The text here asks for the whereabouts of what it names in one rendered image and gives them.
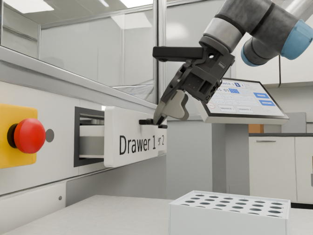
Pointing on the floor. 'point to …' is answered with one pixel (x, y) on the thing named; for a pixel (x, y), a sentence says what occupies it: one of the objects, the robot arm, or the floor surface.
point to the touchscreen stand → (230, 158)
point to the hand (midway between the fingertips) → (157, 117)
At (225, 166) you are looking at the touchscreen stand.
